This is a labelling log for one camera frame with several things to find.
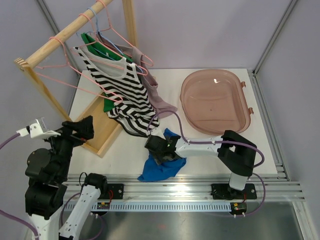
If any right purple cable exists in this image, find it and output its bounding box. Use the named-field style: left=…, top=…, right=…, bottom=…
left=146, top=109, right=266, bottom=218

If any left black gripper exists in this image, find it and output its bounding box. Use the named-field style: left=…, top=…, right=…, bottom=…
left=43, top=114, right=94, bottom=180

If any blue tank top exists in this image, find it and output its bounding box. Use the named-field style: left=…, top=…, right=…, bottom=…
left=137, top=127, right=188, bottom=182

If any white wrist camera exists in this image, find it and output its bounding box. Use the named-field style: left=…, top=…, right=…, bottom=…
left=150, top=127, right=166, bottom=139
left=16, top=117, right=61, bottom=140

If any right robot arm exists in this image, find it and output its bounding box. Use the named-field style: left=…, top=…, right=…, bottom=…
left=144, top=130, right=257, bottom=201

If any black white striped tank top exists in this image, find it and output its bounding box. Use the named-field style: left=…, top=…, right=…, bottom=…
left=73, top=46, right=160, bottom=138

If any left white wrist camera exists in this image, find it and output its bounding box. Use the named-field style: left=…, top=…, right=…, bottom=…
left=16, top=117, right=61, bottom=140

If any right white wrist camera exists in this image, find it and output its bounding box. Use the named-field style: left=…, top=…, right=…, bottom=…
left=150, top=127, right=166, bottom=139

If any wooden clothes rack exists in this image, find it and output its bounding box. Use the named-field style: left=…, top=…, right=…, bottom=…
left=14, top=9, right=123, bottom=158

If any light blue wire hanger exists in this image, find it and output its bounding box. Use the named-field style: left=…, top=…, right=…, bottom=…
left=75, top=6, right=141, bottom=63

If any mauve tank top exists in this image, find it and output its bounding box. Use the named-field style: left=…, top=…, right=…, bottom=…
left=95, top=32, right=179, bottom=119

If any pink wire hanger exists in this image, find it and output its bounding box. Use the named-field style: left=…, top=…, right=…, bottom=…
left=96, top=0, right=154, bottom=67
left=70, top=13, right=148, bottom=78
left=36, top=36, right=123, bottom=103

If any pink wire hanger back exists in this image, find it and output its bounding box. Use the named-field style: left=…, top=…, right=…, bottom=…
left=96, top=0, right=154, bottom=67

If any pink wire hanger front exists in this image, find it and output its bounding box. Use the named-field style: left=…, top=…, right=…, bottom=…
left=36, top=36, right=123, bottom=103

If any green tank top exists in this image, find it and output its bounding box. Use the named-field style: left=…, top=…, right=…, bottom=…
left=80, top=33, right=122, bottom=113

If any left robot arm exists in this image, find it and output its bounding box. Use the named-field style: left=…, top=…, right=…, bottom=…
left=25, top=115, right=108, bottom=240

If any aluminium mounting rail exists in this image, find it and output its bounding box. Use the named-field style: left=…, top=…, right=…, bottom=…
left=37, top=173, right=306, bottom=213

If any pink translucent plastic basin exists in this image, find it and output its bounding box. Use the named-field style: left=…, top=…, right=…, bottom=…
left=179, top=69, right=254, bottom=136

